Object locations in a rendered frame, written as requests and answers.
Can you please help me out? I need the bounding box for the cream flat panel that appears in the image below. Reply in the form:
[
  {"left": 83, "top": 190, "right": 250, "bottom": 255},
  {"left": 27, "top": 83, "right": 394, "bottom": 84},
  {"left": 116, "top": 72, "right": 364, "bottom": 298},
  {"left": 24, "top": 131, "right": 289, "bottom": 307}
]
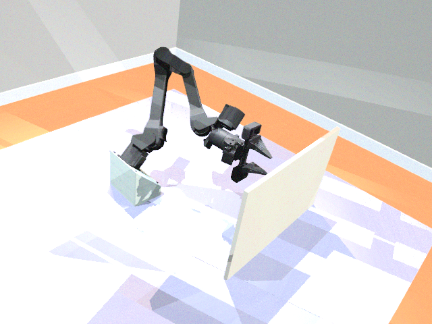
[{"left": 224, "top": 127, "right": 341, "bottom": 280}]

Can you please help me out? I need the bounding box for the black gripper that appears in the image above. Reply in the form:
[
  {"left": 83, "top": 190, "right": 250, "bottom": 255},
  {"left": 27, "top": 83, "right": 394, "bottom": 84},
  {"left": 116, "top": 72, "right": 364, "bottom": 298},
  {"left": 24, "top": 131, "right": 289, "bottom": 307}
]
[{"left": 221, "top": 121, "right": 273, "bottom": 183}]

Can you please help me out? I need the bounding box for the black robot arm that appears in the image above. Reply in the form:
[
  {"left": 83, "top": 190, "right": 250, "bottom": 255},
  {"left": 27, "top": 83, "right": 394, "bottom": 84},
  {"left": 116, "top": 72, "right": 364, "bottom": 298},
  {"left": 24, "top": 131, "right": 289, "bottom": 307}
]
[{"left": 117, "top": 47, "right": 245, "bottom": 171}]

